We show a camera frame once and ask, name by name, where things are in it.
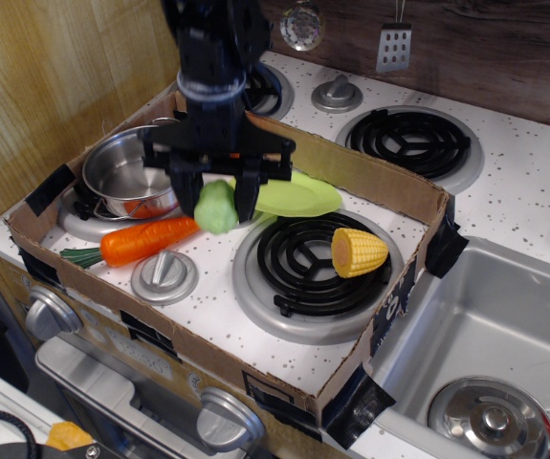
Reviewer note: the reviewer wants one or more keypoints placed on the light green toy broccoli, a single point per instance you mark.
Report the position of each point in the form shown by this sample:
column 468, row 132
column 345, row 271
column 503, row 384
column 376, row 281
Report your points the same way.
column 215, row 211

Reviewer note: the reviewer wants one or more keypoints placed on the yellow toy corn cob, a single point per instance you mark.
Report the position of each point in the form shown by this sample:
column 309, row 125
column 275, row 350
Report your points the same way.
column 356, row 252

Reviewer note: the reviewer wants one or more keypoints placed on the hanging metal slotted spatula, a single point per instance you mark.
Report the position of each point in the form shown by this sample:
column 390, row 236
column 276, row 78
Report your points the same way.
column 393, row 53

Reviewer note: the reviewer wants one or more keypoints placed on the back right black burner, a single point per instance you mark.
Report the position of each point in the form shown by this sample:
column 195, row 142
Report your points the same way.
column 425, row 141

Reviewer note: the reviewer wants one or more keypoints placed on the orange yellow object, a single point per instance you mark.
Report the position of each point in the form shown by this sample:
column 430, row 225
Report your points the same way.
column 67, row 435

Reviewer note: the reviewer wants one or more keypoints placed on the back silver stove knob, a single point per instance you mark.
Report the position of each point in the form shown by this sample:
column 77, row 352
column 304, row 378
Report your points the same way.
column 337, row 96

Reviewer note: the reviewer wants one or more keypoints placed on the hanging metal strainer ladle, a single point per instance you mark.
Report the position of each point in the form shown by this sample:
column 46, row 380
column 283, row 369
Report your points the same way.
column 301, row 25

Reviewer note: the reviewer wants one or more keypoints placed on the right oven knob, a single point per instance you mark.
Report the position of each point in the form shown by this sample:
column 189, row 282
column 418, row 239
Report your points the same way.
column 224, row 423

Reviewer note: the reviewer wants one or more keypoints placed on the front left burner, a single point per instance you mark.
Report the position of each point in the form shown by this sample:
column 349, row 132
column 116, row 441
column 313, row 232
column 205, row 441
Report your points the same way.
column 89, row 216

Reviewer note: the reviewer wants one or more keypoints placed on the left oven knob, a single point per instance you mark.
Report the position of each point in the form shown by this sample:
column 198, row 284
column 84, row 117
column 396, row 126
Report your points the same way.
column 49, row 315

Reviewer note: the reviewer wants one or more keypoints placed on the light green plastic plate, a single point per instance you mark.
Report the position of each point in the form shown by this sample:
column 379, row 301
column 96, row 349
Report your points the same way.
column 302, row 196

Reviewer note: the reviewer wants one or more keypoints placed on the silver oven door handle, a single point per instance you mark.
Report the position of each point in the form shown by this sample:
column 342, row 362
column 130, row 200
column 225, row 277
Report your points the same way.
column 153, row 422

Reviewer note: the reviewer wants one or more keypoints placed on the steel pot lid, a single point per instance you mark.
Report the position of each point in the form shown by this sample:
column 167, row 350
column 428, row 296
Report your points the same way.
column 491, row 417

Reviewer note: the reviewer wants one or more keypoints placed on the long orange toy carrot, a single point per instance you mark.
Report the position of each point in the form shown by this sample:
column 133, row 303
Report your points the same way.
column 124, row 246

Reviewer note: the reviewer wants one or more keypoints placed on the front silver stove knob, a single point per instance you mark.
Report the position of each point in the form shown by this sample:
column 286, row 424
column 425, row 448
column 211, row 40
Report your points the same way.
column 165, row 278

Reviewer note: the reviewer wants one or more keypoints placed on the silver stove knob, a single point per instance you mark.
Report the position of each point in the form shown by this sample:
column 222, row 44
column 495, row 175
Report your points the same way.
column 337, row 96
column 165, row 278

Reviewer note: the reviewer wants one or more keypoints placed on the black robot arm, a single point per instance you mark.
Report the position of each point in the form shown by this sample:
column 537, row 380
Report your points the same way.
column 219, row 44

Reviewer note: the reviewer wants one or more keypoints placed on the front right black burner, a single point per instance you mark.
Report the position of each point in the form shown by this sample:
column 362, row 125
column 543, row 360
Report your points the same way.
column 285, row 283

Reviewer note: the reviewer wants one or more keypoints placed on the stainless steel pan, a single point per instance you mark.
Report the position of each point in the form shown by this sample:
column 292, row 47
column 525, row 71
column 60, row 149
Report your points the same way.
column 125, row 188

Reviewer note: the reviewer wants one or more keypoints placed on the silver toy sink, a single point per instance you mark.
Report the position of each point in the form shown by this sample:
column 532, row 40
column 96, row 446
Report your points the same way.
column 488, row 316

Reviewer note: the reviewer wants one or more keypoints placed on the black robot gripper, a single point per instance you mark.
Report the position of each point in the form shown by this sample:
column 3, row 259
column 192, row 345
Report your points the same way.
column 218, row 139

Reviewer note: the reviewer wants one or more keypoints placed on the oven knob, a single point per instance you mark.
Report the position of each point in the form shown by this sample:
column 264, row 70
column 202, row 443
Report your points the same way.
column 49, row 315
column 224, row 423

